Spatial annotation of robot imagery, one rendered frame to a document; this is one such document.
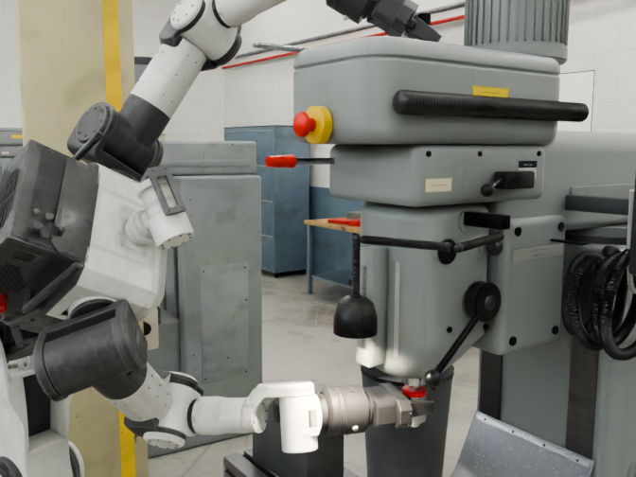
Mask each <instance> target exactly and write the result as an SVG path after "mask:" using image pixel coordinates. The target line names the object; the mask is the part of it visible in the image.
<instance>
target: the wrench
mask: <svg viewBox="0 0 636 477"><path fill-rule="evenodd" d="M253 47H256V48H265V49H273V50H282V51H290V52H301V51H303V50H305V49H309V48H308V47H300V46H292V45H283V44H268V43H261V42H258V43H254V44H253Z"/></svg>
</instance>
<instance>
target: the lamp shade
mask: <svg viewBox="0 0 636 477"><path fill-rule="evenodd" d="M333 333H334V334H335V335H337V336H339V337H343V338H349V339H365V338H370V337H374V336H376V335H377V334H378V315H377V312H376V309H375V306H374V303H373V302H372V301H371V300H370V299H368V298H367V297H365V296H364V295H359V296H354V295H352V294H350V295H348V296H346V297H344V298H343V299H342V300H340V301H339V302H338V304H337V307H336V309H335V312H334V315H333Z"/></svg>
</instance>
